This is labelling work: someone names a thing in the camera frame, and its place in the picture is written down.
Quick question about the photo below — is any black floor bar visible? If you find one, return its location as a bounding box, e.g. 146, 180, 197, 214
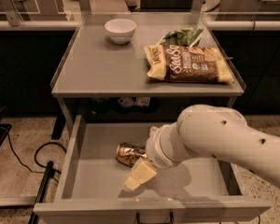
28, 161, 53, 224

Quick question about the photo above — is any black floor cable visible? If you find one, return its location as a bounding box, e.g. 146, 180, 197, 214
0, 124, 68, 183

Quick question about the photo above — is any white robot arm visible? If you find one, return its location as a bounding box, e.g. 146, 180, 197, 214
123, 105, 280, 191

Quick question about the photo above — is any brown yellow chip bag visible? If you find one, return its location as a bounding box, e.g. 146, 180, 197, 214
145, 45, 234, 83

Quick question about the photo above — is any white rail behind counter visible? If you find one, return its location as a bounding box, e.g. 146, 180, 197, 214
0, 20, 280, 32

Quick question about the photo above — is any grey counter cabinet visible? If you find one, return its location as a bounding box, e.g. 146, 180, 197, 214
51, 12, 245, 129

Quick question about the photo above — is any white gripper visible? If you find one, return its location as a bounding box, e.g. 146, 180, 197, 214
123, 123, 189, 191

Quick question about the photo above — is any green snack bag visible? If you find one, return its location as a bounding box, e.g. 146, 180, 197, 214
159, 27, 203, 47

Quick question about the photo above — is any black drawer handle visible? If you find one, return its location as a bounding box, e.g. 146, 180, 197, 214
135, 211, 175, 224

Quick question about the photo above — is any grey open top drawer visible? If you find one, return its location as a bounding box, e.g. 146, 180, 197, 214
35, 116, 271, 224

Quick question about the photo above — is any white ceramic bowl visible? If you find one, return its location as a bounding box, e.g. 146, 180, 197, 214
105, 19, 136, 45

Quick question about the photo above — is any crushed orange soda can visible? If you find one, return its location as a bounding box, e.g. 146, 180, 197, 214
115, 143, 147, 167

